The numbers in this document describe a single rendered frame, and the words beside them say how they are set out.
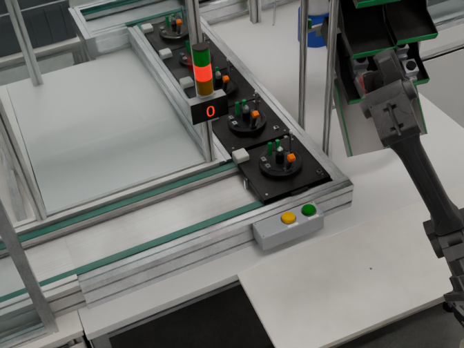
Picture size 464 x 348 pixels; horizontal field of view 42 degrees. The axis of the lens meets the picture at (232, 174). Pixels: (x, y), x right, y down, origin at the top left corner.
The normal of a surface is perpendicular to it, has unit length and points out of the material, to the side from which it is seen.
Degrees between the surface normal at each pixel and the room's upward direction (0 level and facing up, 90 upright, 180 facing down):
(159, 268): 90
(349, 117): 45
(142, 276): 90
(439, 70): 90
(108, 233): 0
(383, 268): 0
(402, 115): 34
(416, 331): 0
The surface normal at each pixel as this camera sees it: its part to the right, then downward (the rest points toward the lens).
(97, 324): -0.06, -0.73
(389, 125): -0.49, -0.34
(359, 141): 0.13, -0.07
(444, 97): 0.41, 0.60
